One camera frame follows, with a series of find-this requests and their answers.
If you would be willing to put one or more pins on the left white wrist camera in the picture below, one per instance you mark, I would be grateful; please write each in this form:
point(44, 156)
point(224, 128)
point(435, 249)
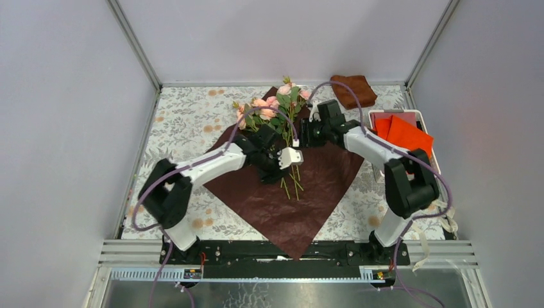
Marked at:
point(288, 157)

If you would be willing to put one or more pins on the dark red wrapping paper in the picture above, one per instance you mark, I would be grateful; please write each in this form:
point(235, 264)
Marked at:
point(290, 220)

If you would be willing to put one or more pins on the orange cloth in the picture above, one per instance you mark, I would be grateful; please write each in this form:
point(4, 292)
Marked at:
point(402, 134)

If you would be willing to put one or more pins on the brown folded cloth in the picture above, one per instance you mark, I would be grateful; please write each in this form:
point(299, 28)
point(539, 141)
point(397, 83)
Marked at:
point(360, 87)

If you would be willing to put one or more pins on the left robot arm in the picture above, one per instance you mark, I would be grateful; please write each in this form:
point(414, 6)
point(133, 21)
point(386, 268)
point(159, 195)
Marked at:
point(167, 191)

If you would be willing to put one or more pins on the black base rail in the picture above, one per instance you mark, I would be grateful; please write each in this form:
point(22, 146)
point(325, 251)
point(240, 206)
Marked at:
point(322, 260)

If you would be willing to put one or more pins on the floral tablecloth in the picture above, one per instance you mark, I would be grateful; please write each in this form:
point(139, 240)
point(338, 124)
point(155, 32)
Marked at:
point(190, 120)

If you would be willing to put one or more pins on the dark red paper in basket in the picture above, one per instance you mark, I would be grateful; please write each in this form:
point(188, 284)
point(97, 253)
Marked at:
point(409, 117)

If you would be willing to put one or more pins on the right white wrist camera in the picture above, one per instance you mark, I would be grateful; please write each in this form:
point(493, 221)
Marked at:
point(314, 113)

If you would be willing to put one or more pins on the pink fake flower bouquet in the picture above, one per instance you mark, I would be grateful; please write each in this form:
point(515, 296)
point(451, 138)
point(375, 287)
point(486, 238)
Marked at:
point(278, 111)

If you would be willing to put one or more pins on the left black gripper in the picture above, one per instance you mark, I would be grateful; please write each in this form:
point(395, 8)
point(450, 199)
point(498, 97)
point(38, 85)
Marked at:
point(276, 174)

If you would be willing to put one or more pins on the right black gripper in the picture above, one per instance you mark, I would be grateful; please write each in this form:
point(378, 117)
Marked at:
point(305, 129)

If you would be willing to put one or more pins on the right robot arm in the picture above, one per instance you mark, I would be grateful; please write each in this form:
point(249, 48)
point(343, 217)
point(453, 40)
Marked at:
point(410, 183)

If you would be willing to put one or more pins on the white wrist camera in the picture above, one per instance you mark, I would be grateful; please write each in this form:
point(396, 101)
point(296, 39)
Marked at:
point(288, 157)
point(314, 113)

